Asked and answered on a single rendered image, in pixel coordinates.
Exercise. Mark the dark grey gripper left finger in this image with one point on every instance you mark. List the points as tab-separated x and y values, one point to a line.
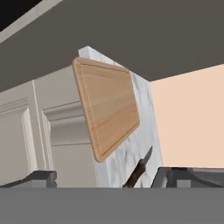
40	178

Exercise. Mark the beige cabinet door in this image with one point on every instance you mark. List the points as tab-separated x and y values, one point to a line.
17	140

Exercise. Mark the wooden cutting board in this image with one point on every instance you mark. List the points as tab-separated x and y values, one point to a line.
108	108

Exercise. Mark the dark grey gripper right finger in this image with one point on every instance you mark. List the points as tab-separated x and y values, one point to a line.
186	178

